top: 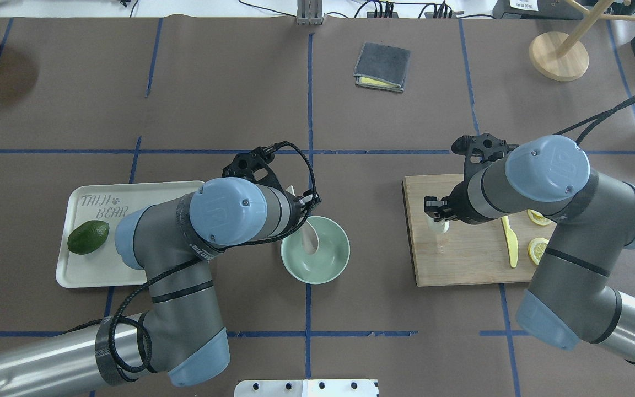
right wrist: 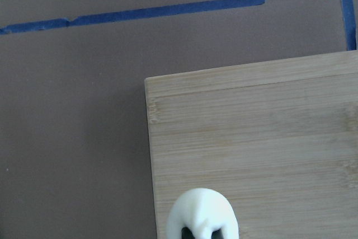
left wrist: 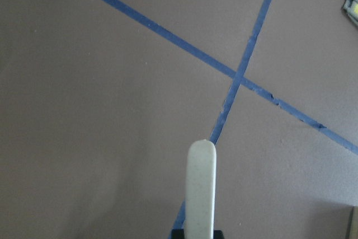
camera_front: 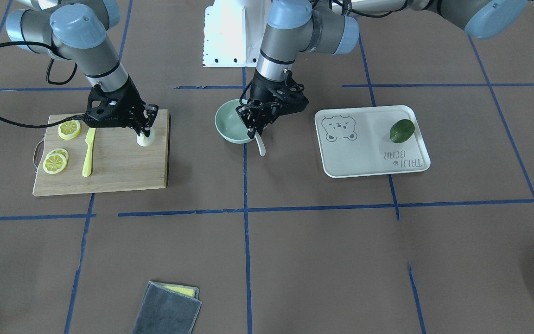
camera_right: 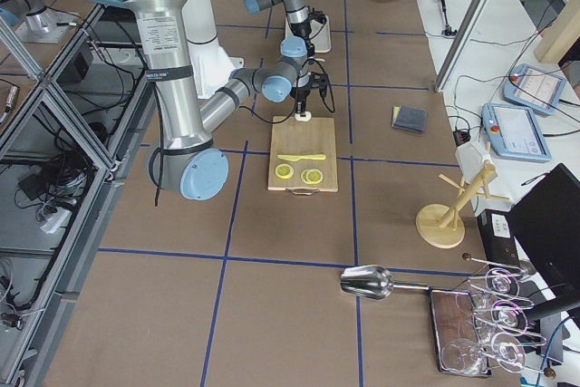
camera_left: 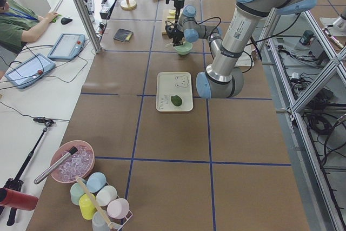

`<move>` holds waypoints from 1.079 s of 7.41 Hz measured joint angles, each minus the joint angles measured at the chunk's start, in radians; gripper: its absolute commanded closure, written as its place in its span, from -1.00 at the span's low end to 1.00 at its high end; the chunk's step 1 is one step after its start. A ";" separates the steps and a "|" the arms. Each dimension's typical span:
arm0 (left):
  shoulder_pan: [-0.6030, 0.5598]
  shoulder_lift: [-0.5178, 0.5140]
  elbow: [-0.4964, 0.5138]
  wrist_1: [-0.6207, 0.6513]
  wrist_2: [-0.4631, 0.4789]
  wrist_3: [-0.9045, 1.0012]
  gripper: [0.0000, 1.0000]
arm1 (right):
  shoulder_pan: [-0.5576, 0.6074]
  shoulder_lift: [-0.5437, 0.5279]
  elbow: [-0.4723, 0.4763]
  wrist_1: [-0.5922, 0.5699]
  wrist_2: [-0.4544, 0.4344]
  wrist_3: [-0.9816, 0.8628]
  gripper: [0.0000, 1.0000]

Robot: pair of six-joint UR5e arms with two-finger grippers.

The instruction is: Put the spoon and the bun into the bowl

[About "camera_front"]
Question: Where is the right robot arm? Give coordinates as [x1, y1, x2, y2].
[6, 0, 158, 139]

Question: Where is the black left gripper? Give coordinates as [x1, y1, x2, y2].
[236, 70, 309, 140]

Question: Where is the white bear tray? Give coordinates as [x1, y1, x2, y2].
[314, 105, 432, 178]

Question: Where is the upper lemon slice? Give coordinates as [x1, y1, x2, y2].
[57, 120, 82, 140]

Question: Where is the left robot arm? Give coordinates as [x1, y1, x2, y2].
[235, 0, 527, 139]

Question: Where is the lower lemon slice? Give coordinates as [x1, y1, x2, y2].
[43, 154, 68, 174]

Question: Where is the grey folded cloth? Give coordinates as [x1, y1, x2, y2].
[132, 281, 202, 334]

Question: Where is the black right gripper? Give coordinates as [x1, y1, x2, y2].
[83, 78, 159, 139]

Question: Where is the white steamed bun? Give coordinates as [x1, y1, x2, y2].
[136, 128, 156, 147]

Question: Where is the white ceramic spoon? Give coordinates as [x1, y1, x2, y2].
[254, 131, 267, 157]

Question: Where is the yellow plastic knife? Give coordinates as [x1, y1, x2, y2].
[81, 128, 97, 177]

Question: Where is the green avocado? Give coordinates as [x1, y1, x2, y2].
[388, 119, 415, 143]

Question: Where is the hidden lemon slice underneath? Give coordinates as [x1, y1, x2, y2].
[46, 148, 70, 160]

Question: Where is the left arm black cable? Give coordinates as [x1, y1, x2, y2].
[239, 79, 256, 116]

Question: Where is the light green bowl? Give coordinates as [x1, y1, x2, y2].
[214, 99, 253, 144]

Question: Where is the lemon slice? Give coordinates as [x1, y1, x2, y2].
[43, 154, 68, 174]
[57, 120, 82, 140]

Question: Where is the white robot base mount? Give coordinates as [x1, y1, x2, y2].
[202, 0, 272, 68]

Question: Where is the wooden cutting board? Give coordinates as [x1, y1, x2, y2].
[32, 109, 170, 197]

